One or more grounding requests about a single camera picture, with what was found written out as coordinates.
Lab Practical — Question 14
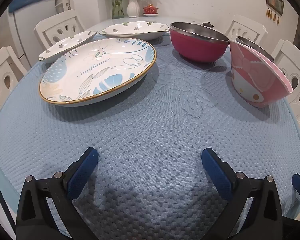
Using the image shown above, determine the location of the red steel bowl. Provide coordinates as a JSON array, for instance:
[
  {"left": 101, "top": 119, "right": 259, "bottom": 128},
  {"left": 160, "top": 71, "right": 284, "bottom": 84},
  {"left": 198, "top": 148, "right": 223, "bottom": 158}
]
[{"left": 170, "top": 22, "right": 230, "bottom": 63}]

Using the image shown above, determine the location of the large white flower plate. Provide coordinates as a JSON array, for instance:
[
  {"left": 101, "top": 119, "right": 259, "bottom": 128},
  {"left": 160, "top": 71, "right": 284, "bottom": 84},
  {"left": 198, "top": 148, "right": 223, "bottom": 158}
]
[{"left": 98, "top": 21, "right": 170, "bottom": 41}]

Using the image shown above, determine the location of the pink cartoon bowl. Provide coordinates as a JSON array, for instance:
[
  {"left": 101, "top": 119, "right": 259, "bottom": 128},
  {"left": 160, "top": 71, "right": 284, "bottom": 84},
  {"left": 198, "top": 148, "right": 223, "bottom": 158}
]
[{"left": 229, "top": 40, "right": 293, "bottom": 108}]

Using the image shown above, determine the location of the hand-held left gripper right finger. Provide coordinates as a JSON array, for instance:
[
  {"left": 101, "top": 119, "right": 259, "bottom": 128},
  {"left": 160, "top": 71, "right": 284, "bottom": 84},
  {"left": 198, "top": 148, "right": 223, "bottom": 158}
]
[{"left": 201, "top": 147, "right": 284, "bottom": 240}]

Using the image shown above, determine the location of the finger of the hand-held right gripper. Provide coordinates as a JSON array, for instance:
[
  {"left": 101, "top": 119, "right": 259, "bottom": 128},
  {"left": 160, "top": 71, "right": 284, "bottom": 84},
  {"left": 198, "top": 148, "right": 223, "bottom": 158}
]
[{"left": 292, "top": 174, "right": 300, "bottom": 200}]

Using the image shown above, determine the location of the framed picture with tassels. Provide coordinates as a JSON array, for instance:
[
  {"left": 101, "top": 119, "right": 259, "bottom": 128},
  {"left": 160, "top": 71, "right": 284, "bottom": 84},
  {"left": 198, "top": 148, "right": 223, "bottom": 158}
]
[{"left": 266, "top": 0, "right": 285, "bottom": 22}]

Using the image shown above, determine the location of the blue steel bowl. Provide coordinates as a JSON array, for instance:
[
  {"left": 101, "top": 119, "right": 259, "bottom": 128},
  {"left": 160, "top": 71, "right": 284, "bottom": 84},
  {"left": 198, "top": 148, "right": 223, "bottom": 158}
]
[{"left": 236, "top": 36, "right": 275, "bottom": 63}]

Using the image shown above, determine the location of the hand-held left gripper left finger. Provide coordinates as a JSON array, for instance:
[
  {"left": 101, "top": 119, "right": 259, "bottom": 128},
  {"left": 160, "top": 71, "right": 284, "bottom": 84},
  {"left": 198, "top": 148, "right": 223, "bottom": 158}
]
[{"left": 16, "top": 147, "right": 100, "bottom": 240}]

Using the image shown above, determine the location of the red lidded teacup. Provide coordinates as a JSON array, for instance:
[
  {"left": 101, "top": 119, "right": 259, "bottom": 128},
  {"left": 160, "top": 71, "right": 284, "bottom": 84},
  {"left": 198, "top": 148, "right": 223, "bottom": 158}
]
[{"left": 142, "top": 4, "right": 159, "bottom": 17}]

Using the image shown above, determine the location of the small white flower plate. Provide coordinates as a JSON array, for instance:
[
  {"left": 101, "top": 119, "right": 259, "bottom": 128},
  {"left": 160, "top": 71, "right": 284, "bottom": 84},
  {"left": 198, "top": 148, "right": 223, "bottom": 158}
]
[{"left": 38, "top": 31, "right": 98, "bottom": 63}]

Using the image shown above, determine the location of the white fridge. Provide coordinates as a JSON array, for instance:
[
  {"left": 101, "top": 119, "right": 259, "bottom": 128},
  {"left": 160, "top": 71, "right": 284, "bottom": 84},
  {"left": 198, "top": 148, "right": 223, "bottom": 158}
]
[{"left": 0, "top": 0, "right": 58, "bottom": 65}]

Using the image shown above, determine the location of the round plate with leaf print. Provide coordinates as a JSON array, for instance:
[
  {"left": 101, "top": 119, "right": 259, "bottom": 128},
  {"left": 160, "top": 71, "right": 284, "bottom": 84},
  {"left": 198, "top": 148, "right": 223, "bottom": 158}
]
[{"left": 39, "top": 37, "right": 157, "bottom": 107}]

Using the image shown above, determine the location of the light blue table mat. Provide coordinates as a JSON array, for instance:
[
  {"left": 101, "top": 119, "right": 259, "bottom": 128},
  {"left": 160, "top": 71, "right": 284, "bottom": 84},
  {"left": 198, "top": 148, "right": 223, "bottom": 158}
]
[{"left": 0, "top": 34, "right": 300, "bottom": 240}]

